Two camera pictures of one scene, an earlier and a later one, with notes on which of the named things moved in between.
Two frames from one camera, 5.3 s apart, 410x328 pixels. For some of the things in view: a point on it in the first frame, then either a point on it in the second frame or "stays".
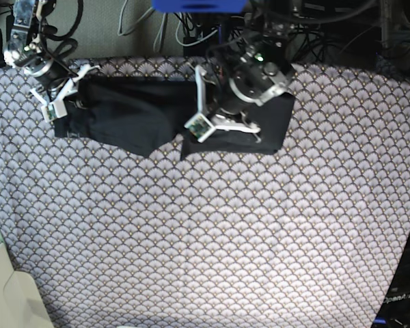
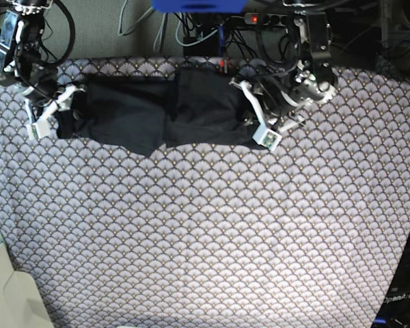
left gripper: (72, 85) -> (66, 117)
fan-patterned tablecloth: (312, 236) stays
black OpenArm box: (403, 305) stays
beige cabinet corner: (13, 298) stays
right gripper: (219, 121) -> (278, 126)
